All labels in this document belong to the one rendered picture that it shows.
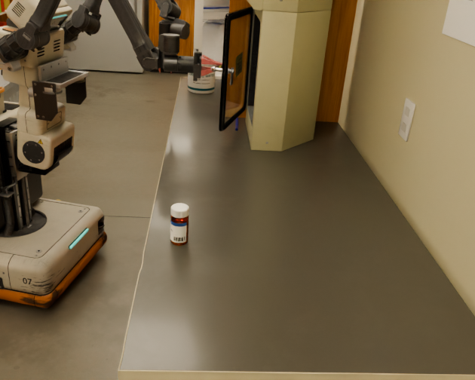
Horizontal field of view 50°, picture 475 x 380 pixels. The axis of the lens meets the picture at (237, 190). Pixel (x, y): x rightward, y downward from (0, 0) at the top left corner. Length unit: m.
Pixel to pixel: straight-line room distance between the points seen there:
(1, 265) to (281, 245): 1.54
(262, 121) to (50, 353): 1.32
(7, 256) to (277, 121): 1.37
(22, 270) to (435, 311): 1.79
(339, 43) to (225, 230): 1.09
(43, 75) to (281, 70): 1.00
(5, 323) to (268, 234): 1.57
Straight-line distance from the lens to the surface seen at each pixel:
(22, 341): 2.46
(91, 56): 6.86
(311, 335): 1.01
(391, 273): 1.24
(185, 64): 1.83
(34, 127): 2.33
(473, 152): 1.26
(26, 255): 2.48
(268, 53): 1.72
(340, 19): 2.13
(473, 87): 1.29
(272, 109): 1.77
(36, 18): 2.03
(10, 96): 3.88
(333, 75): 2.17
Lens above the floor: 1.60
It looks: 26 degrees down
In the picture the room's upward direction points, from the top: 4 degrees clockwise
